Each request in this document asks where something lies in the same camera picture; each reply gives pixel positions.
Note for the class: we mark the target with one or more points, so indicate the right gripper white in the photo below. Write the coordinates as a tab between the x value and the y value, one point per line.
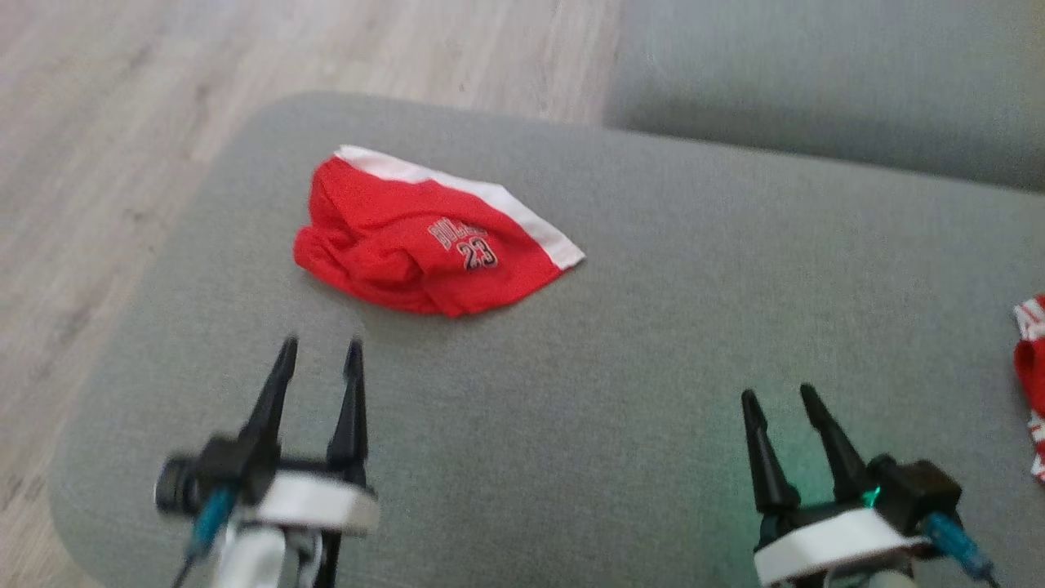
824	543

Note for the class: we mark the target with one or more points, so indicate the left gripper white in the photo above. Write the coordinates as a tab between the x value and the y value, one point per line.
314	502

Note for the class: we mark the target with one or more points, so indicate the red white-striped shorts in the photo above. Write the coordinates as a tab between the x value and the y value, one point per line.
384	237

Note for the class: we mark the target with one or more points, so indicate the red white jersey shirt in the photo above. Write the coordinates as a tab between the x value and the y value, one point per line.
1033	367

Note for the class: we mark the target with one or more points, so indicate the grey fabric sofa seat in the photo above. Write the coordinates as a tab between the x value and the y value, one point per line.
612	367

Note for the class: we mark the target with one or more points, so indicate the grey fabric sofa cushion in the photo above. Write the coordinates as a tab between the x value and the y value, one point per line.
816	73

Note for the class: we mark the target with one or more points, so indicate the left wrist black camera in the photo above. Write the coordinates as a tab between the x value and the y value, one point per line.
212	469

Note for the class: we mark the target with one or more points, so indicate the wrist black camera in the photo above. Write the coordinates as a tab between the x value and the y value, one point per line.
212	469
918	490

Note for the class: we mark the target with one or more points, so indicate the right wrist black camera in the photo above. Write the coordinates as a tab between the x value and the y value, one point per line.
918	490

